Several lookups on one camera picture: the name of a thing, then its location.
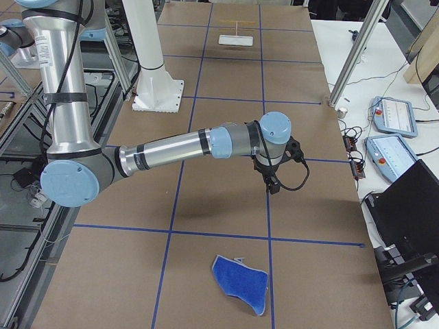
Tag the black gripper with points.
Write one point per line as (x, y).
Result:
(267, 170)

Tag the blue towel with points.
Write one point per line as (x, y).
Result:
(238, 280)

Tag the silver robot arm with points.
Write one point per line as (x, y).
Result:
(78, 168)
(18, 44)

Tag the lower black orange connector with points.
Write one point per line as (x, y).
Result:
(357, 170)

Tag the black orange connector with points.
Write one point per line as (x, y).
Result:
(349, 143)
(357, 170)

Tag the upper black orange connector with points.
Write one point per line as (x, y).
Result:
(349, 143)

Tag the small metal cylinder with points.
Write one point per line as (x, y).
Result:
(342, 112)

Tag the lower teach pendant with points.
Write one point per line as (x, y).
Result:
(391, 154)

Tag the teach pendant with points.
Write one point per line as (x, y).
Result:
(391, 154)
(391, 115)

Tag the upper teach pendant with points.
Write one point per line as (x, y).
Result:
(391, 115)

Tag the black monitor on stand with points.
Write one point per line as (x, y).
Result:
(406, 216)

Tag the wooden board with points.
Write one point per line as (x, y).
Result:
(425, 51)

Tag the white pedestal column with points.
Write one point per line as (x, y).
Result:
(156, 91)

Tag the aluminium frame post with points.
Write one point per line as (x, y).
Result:
(372, 18)

